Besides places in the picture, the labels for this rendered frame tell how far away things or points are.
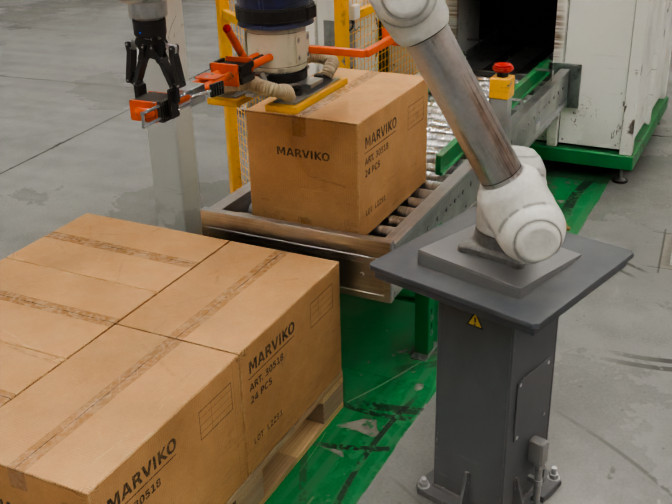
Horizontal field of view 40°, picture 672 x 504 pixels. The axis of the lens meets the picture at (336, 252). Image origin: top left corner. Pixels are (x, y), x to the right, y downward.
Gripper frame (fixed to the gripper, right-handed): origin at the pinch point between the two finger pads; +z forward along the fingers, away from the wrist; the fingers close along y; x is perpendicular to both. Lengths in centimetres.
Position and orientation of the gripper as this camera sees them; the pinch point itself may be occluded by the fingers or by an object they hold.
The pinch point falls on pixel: (158, 104)
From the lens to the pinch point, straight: 225.8
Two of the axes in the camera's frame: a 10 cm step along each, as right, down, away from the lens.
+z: 0.2, 9.0, 4.3
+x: -4.4, 3.9, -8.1
